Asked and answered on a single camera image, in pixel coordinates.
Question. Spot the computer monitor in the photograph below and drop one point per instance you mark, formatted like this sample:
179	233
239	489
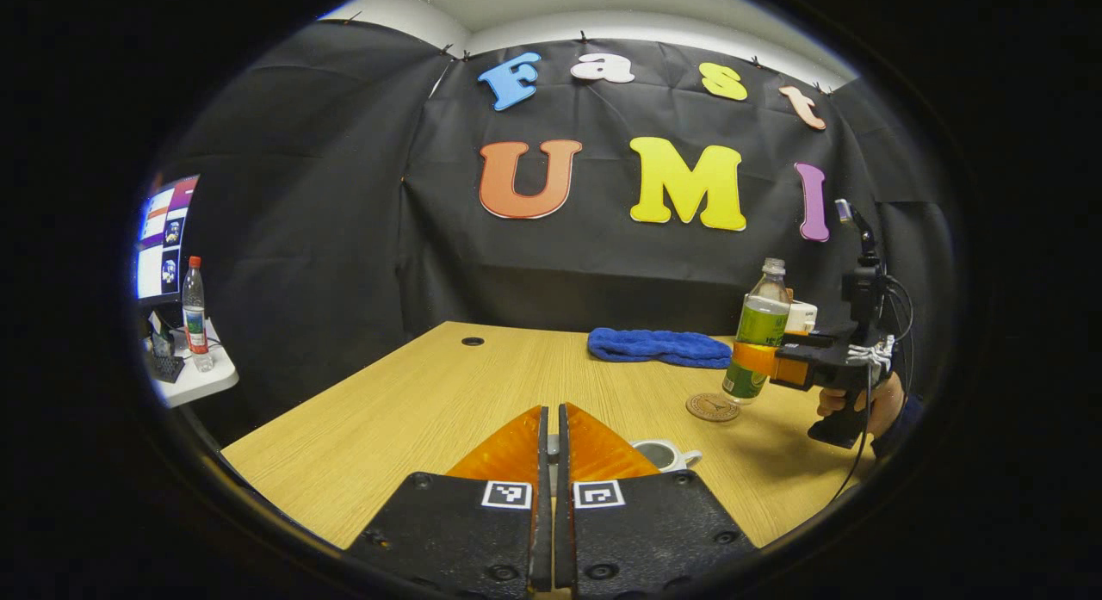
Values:
159	238

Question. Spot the black backdrop cloth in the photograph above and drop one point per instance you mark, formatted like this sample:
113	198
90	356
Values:
301	238

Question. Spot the white toaster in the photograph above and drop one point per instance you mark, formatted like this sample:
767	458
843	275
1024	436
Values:
802	316

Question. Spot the red cap plastic bottle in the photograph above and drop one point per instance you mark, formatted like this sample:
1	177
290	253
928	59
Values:
196	324

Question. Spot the white teacup lid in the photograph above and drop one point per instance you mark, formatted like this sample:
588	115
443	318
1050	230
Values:
554	449

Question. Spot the blue towel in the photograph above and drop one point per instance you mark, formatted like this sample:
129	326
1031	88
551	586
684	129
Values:
659	346

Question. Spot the green label water bottle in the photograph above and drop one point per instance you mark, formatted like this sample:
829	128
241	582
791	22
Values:
762	324

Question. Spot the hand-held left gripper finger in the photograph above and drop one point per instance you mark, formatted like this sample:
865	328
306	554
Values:
564	540
542	540

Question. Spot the small black keypad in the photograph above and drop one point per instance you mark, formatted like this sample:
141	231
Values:
166	369

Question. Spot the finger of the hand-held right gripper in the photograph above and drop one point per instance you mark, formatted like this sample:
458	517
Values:
818	339
805	359

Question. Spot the white side table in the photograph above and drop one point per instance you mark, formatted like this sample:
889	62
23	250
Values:
215	380

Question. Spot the round wooden coaster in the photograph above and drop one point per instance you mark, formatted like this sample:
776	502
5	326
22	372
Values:
710	408

